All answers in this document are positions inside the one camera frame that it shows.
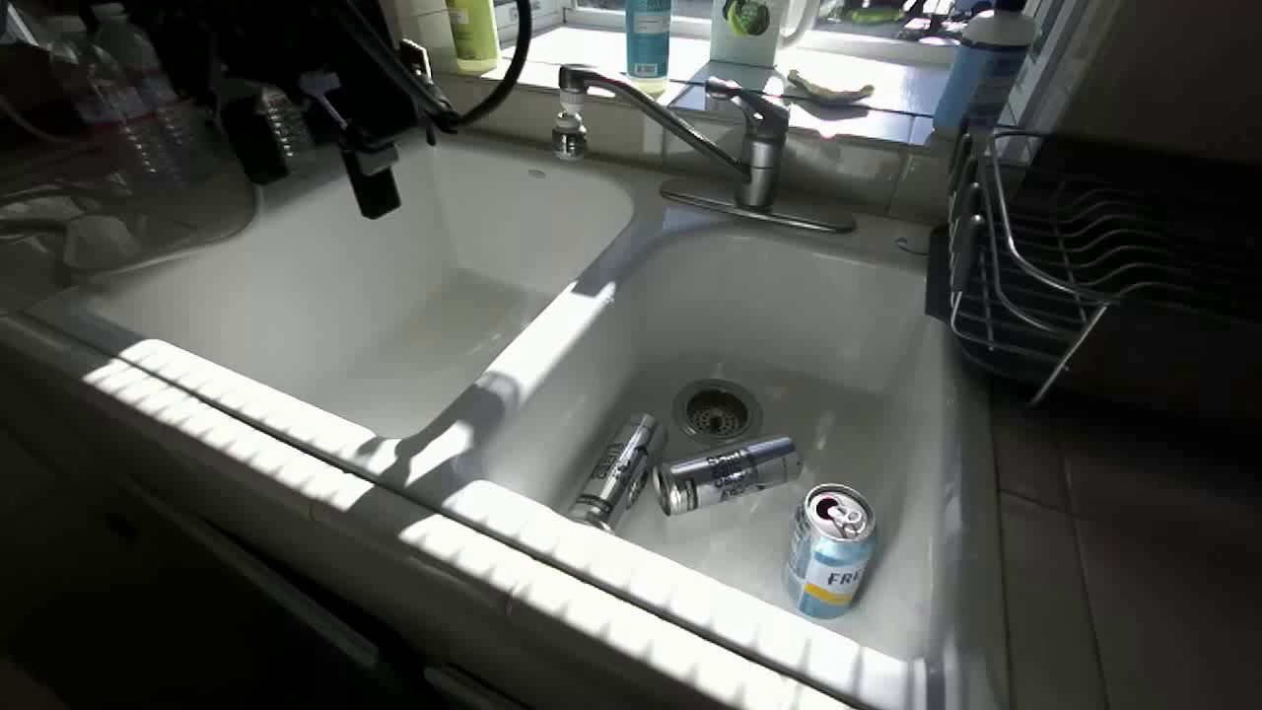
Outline tall clear water bottle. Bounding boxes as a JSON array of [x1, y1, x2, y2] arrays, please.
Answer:
[[73, 0, 200, 180]]

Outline blue drink can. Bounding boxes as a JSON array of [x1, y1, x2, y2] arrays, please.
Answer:
[[782, 477, 881, 624]]

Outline black dish rack chrome wires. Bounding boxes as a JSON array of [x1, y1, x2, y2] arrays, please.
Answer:
[[922, 123, 1262, 427]]

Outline soap pump bottle blue label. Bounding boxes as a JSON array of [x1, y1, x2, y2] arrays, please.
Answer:
[[622, 0, 677, 80]]

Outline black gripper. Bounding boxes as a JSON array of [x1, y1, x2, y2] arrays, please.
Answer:
[[212, 15, 439, 224]]

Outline white double sink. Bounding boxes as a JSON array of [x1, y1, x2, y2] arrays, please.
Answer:
[[24, 128, 1010, 710]]

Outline small blue soap dispenser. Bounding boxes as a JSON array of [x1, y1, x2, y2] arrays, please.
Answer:
[[936, 0, 1043, 132]]

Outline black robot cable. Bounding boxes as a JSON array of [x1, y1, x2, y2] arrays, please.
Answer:
[[333, 0, 537, 132]]

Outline spray bottle green label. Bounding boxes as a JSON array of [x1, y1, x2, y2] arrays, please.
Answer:
[[446, 0, 505, 69]]

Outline chrome tap handle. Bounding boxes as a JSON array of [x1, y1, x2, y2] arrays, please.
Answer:
[[732, 90, 798, 151]]

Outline drain with strainer holes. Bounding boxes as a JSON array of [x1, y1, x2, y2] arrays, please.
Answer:
[[672, 373, 765, 446]]

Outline silver drink can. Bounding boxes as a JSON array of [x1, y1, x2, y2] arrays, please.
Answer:
[[568, 411, 667, 527], [652, 432, 803, 519]]

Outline green scrub sponge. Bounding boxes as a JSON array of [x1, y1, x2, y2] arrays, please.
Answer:
[[784, 66, 881, 111]]

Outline chrome sink faucet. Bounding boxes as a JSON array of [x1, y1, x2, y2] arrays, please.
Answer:
[[654, 128, 860, 240]]

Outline chrome tap spout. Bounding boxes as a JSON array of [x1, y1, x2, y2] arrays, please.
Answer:
[[548, 60, 757, 180]]

